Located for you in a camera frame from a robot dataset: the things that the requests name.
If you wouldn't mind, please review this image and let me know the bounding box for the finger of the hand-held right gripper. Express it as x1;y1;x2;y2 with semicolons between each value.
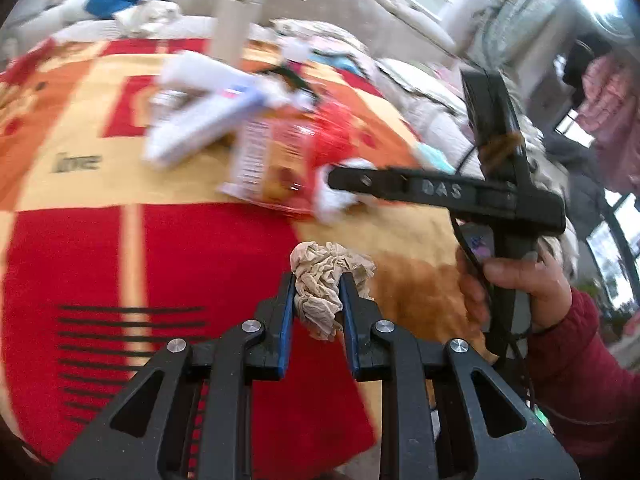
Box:
327;165;417;206

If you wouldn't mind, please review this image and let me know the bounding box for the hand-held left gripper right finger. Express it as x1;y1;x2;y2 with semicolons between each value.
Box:
340;272;581;480

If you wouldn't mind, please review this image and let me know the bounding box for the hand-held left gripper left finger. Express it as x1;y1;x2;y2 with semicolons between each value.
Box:
52;272;298;480

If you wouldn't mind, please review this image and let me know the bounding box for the white paper tissue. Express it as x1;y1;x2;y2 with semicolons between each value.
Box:
314;157;378;226

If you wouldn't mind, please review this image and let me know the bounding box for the beige stocking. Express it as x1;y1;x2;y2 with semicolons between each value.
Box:
290;241;377;342

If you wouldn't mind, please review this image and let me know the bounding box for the person's right forearm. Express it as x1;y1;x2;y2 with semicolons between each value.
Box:
520;287;640;467

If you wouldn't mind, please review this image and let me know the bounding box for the person's right hand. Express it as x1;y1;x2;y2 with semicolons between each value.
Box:
456;246;574;337

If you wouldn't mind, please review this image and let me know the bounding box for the teal white tissue pack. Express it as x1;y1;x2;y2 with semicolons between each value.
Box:
412;141;453;172

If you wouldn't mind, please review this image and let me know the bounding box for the red snack packet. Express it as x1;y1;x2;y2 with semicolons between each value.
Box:
219;102;373;217

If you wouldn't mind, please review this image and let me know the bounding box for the grey quilted bedspread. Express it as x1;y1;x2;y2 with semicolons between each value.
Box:
375;57;546;181

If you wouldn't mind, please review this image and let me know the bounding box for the pink garment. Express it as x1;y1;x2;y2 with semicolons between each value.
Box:
577;55;640;193

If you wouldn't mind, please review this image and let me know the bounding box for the pink folded cloth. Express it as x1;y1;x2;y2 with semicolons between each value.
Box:
272;19;382;92

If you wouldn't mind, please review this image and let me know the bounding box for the red orange printed blanket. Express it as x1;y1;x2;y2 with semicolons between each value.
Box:
0;37;496;466

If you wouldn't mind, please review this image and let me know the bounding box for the pale green curtain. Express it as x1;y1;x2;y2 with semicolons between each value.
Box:
470;0;566;72

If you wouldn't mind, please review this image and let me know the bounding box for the white blue long box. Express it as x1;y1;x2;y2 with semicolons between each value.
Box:
142;85;266;171

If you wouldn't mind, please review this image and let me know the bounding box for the white tube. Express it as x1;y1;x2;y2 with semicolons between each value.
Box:
159;51;253;95

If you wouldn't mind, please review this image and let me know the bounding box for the white thermos bottle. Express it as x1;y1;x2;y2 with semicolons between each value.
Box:
207;0;266;68

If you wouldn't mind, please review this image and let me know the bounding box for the crumpled cream cloth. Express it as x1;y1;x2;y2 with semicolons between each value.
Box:
112;0;181;37

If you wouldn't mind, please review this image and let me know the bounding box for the black cord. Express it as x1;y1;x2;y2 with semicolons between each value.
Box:
260;62;321;111

